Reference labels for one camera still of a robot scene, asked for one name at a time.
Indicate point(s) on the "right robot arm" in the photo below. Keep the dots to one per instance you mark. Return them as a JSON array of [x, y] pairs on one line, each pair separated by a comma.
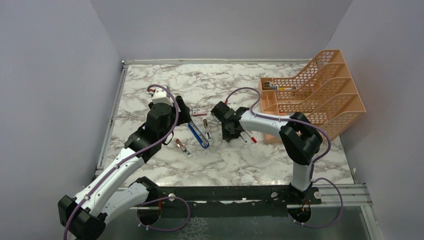
[[300, 138]]

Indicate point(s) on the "peach plastic file organizer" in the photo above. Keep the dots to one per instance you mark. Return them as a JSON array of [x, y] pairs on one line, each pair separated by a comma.
[[325, 93]]

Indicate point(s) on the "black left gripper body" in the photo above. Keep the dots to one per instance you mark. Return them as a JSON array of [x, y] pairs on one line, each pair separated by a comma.
[[183, 117]]

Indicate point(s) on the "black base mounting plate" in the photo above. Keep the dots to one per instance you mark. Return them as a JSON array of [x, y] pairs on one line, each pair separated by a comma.
[[225, 201]]

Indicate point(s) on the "red capped white marker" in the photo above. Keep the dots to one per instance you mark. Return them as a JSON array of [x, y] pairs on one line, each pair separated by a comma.
[[248, 133]]

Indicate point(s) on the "red white staple box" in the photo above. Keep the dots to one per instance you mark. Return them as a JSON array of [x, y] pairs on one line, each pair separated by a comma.
[[201, 111]]

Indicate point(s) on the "blue stapler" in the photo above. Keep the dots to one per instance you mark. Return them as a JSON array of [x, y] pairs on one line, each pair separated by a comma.
[[202, 140]]

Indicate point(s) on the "black binder clips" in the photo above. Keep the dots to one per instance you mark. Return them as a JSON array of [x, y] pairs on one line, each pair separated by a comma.
[[269, 85]]

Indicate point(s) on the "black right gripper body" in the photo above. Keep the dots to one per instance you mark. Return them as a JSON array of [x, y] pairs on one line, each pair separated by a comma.
[[227, 133]]

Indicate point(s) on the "small pink stapler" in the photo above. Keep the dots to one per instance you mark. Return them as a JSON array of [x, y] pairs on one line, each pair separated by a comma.
[[182, 148]]

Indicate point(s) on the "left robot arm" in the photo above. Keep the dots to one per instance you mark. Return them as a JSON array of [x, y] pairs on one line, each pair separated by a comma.
[[86, 215]]

